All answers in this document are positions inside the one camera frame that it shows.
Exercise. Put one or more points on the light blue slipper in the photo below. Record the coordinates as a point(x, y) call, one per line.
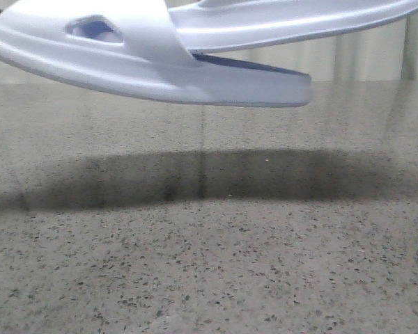
point(132, 48)
point(217, 26)

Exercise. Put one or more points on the pale green curtain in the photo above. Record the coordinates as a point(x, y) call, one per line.
point(384, 53)

